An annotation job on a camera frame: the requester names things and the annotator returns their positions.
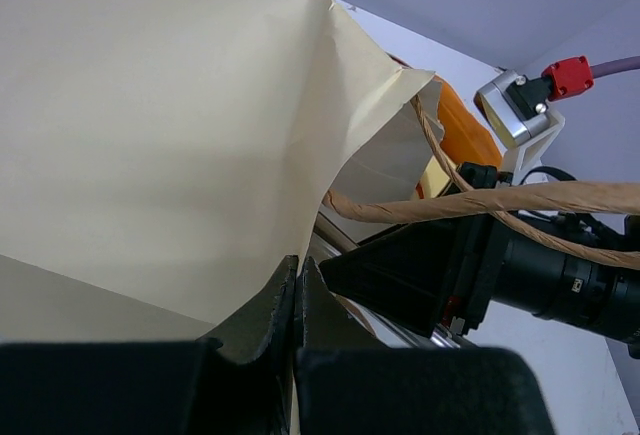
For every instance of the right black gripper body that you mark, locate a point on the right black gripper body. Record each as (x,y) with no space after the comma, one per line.
(494,263)

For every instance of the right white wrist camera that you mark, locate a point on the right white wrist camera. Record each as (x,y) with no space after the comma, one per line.
(519,112)

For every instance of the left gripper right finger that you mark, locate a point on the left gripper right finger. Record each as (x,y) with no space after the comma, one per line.
(348,382)

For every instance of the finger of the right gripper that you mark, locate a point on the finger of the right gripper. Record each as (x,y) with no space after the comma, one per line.
(411,276)

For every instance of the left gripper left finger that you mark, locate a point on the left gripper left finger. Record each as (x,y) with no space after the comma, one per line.
(235,379)

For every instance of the metal tongs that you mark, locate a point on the metal tongs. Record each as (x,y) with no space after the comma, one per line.
(328,241)

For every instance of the small round fake bun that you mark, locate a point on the small round fake bun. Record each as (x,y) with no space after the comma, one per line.
(465,139)

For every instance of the beige paper bag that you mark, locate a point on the beige paper bag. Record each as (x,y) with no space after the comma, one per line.
(174,151)

